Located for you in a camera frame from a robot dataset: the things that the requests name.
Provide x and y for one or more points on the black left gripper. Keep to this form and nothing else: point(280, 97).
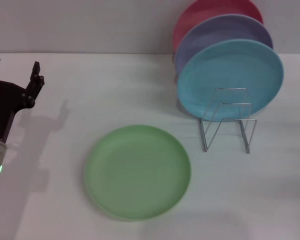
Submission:
point(2, 107)

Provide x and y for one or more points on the purple round plate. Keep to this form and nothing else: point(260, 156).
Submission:
point(225, 30)

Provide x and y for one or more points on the light blue round plate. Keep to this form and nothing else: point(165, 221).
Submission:
point(230, 72)

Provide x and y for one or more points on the red round plate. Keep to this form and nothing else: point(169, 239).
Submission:
point(207, 12)

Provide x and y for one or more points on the green round plate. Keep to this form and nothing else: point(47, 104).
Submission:
point(137, 172)

